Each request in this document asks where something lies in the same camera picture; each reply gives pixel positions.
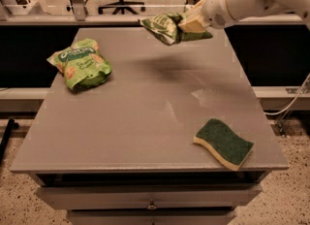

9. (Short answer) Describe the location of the green and yellow sponge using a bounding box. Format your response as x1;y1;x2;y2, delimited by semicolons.
193;118;254;171

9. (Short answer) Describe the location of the green jalapeno chip bag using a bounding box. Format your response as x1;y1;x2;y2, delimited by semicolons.
139;13;212;46

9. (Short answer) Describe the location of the grey lower drawer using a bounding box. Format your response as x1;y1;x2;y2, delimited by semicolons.
68;209;235;225

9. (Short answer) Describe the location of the metal drawer knob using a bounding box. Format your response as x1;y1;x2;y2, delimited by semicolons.
146;203;158;210

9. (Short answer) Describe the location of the white cable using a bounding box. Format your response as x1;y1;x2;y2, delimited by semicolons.
263;73;310;116

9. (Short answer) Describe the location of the green rice chip bag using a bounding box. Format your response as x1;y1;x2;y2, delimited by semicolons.
47;39;112;90

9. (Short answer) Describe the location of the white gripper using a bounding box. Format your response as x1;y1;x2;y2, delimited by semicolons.
178;0;237;33

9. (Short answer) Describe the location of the grey upper drawer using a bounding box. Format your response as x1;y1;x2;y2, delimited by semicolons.
36;184;263;210

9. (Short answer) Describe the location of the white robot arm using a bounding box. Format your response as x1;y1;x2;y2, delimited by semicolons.
178;0;310;33

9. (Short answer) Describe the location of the grey drawer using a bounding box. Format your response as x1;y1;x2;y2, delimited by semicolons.
68;209;235;225
36;184;263;210

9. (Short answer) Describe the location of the black pole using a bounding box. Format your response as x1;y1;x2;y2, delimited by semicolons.
0;119;19;163

